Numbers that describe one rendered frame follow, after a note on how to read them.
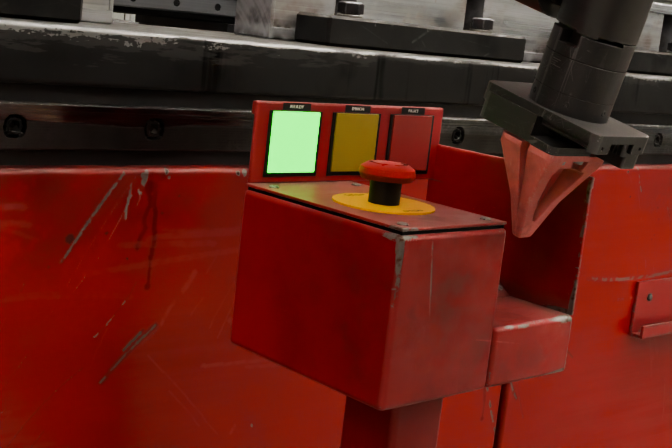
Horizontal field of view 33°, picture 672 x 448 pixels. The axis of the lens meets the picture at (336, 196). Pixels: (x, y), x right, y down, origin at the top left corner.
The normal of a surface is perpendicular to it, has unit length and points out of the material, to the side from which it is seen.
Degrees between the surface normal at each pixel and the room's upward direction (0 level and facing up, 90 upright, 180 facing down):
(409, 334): 90
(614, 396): 90
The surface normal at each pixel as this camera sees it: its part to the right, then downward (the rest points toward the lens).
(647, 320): 0.65, 0.19
